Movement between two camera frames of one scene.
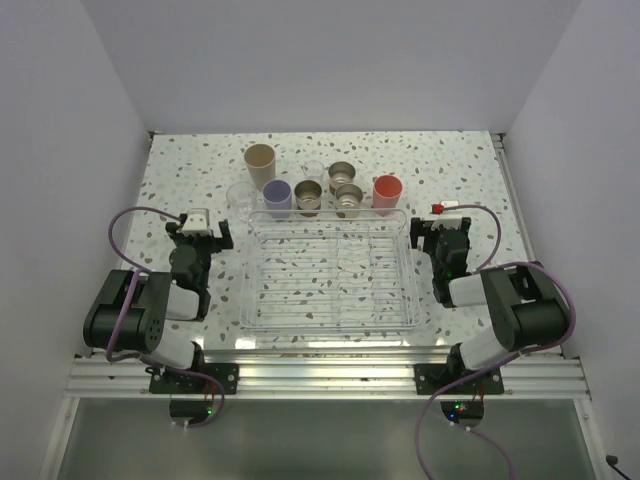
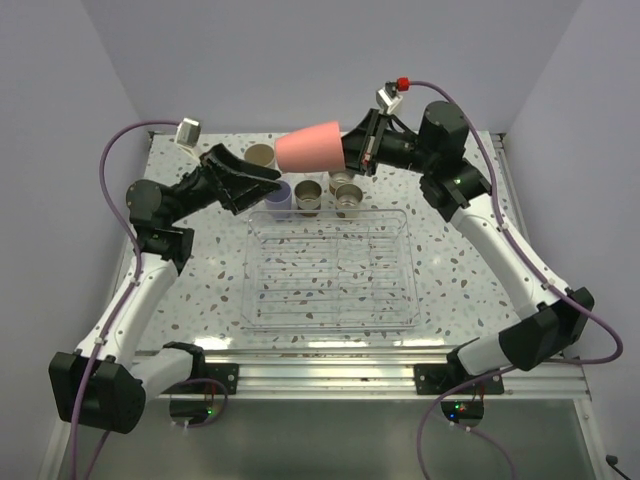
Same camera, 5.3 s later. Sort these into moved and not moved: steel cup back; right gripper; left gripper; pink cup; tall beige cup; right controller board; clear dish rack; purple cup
Moved: pink cup; left gripper; right gripper
Not moved: right controller board; purple cup; steel cup back; tall beige cup; clear dish rack
